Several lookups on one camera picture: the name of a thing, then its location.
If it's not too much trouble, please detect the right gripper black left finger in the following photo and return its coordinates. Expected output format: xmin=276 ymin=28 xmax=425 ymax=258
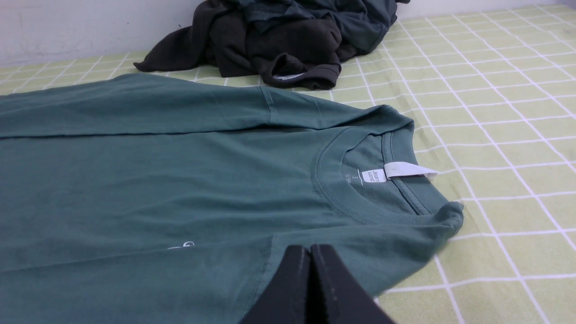
xmin=240 ymin=246 xmax=311 ymax=324

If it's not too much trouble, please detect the green long-sleeved shirt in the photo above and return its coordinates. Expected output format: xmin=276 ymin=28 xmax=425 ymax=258
xmin=1 ymin=74 xmax=464 ymax=324

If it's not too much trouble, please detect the dark brown crumpled garment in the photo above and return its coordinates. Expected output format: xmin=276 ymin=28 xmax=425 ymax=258
xmin=134 ymin=0 xmax=358 ymax=90

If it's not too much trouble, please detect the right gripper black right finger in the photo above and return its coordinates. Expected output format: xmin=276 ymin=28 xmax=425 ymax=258
xmin=310 ymin=244 xmax=394 ymax=324

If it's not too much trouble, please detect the dark grey-green crumpled garment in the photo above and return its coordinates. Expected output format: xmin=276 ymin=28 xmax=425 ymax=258
xmin=226 ymin=0 xmax=409 ymax=55

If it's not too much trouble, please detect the green checkered tablecloth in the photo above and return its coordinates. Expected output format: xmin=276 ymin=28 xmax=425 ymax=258
xmin=1 ymin=5 xmax=576 ymax=324

